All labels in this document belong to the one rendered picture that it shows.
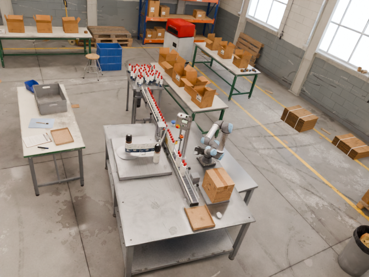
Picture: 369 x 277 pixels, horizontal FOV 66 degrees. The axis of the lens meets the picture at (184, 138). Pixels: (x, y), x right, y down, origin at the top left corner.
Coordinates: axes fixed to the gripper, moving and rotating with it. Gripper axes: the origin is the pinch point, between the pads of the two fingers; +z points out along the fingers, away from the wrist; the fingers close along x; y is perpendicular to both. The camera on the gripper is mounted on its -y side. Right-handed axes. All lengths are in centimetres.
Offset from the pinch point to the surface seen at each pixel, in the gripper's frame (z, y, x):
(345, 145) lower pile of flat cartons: -14, 411, 138
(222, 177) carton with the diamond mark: -41, 18, -26
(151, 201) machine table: 4, -39, -75
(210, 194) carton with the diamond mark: -31, 16, -48
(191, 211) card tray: -28, -3, -73
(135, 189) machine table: 26, -50, -66
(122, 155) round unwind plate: 70, -57, -29
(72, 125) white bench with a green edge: 165, -102, -2
